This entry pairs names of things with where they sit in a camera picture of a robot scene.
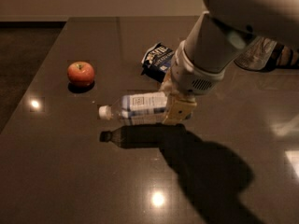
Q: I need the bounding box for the red apple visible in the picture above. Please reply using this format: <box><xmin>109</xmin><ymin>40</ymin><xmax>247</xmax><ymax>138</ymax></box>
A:
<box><xmin>67</xmin><ymin>62</ymin><xmax>95</xmax><ymax>88</ymax></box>

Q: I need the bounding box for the blue label plastic water bottle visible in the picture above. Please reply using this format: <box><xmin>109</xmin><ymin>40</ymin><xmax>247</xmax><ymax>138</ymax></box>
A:
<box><xmin>98</xmin><ymin>92</ymin><xmax>167</xmax><ymax>126</ymax></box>

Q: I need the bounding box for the metal mesh cup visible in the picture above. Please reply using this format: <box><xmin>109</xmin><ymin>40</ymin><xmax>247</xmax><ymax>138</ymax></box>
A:
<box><xmin>235</xmin><ymin>37</ymin><xmax>277</xmax><ymax>72</ymax></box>

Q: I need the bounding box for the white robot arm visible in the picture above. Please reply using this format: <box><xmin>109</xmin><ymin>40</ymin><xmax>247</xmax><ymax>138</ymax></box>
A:
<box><xmin>183</xmin><ymin>0</ymin><xmax>299</xmax><ymax>74</ymax></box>

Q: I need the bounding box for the blue chip bag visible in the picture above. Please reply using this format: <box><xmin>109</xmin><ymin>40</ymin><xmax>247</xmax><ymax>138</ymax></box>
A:
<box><xmin>141</xmin><ymin>43</ymin><xmax>175</xmax><ymax>83</ymax></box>

